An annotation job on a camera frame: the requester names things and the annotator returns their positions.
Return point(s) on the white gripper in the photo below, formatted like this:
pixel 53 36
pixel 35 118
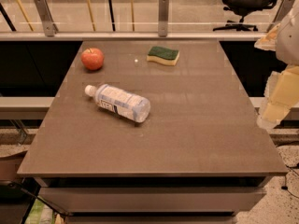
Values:
pixel 289 42

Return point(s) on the clear blue plastic bottle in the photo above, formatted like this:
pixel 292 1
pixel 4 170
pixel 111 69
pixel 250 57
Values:
pixel 121 102

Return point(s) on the black office chair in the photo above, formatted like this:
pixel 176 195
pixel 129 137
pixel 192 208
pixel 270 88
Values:
pixel 243 8

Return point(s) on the green yellow sponge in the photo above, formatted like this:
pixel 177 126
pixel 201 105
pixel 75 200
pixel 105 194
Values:
pixel 162 55

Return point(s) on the yellow pole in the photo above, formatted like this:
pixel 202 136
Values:
pixel 91 14
pixel 132 14
pixel 25 15

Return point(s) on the red apple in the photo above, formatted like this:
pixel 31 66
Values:
pixel 92 58

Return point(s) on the yellow pole centre left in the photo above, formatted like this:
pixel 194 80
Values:
pixel 91 14

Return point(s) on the grey table drawer base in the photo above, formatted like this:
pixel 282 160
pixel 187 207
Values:
pixel 152 205

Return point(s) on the black diagonal pole left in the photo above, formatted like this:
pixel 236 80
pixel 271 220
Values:
pixel 7 19

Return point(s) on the metal handrail bar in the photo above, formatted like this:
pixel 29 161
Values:
pixel 31 36

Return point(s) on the yellow pole far left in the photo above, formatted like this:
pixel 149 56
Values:
pixel 25 15

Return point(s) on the green white package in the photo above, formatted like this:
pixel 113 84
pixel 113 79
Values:
pixel 40 214

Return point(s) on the right metal railing bracket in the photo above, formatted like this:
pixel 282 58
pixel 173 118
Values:
pixel 284 8

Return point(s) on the metal railing bracket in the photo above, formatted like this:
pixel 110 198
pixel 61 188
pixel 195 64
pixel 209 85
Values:
pixel 48 24
pixel 284 8
pixel 163 15

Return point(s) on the middle metal railing bracket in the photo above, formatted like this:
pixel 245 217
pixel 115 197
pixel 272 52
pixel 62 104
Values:
pixel 163 15

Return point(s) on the left metal railing bracket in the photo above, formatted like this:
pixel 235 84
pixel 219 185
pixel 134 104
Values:
pixel 48 24

